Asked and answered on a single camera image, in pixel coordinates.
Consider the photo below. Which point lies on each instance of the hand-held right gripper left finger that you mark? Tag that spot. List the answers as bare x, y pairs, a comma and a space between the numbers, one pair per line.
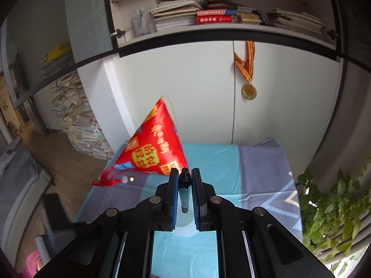
174, 199

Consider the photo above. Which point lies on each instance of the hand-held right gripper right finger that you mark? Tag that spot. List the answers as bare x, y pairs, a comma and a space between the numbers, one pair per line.
195, 199

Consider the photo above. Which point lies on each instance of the black pen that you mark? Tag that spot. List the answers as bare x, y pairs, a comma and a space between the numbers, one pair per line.
184, 192

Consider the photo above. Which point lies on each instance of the blue and grey tablecloth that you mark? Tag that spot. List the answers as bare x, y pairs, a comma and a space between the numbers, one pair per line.
234, 165

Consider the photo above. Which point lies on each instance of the red triangular tasselled ornament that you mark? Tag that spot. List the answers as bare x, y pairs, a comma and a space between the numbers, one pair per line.
156, 144

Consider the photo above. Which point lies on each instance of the gold medal with striped ribbon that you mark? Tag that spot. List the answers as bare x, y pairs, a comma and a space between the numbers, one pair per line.
249, 91

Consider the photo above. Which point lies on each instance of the tall stack of books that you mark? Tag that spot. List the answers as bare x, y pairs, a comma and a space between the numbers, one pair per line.
78, 121

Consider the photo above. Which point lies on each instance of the green leafy plant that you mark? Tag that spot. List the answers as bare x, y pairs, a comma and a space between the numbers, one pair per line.
333, 214

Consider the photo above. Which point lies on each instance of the pink slipper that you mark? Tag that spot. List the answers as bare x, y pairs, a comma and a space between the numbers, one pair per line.
33, 262

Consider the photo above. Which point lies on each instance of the clear pen holder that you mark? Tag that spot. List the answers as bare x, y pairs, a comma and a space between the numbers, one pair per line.
143, 24

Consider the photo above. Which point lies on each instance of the thick red book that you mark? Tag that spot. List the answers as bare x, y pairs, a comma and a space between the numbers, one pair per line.
216, 19
214, 12

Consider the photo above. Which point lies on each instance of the pile of pale workbooks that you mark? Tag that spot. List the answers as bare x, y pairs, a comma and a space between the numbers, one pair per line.
174, 17

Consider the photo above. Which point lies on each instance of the brown wooden door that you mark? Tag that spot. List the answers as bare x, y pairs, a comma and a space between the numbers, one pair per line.
8, 104

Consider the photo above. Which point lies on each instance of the pile of worn books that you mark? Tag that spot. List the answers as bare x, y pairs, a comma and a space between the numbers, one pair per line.
298, 20

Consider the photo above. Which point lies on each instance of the glass cabinet door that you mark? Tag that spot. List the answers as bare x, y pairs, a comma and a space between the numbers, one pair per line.
58, 23

